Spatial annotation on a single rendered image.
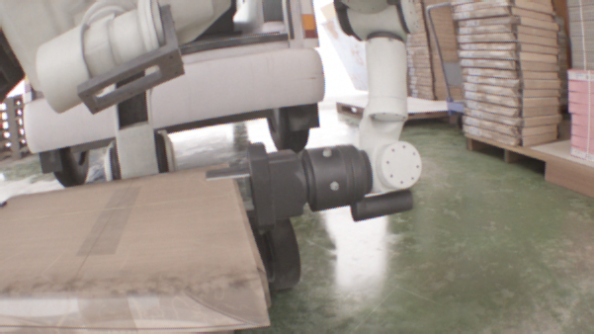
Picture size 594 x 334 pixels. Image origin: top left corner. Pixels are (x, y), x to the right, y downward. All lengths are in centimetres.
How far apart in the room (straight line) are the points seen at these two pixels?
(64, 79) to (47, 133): 149
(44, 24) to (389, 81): 50
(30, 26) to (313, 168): 42
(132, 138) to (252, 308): 72
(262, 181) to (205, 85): 109
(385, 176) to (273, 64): 115
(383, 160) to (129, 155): 60
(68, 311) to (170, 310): 9
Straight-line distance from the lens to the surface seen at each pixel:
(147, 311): 30
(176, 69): 30
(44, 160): 203
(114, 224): 45
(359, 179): 57
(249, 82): 163
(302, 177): 56
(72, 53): 31
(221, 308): 29
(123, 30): 30
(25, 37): 42
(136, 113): 101
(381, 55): 64
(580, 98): 170
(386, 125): 67
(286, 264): 81
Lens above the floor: 46
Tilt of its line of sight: 14 degrees down
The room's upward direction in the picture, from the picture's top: 5 degrees counter-clockwise
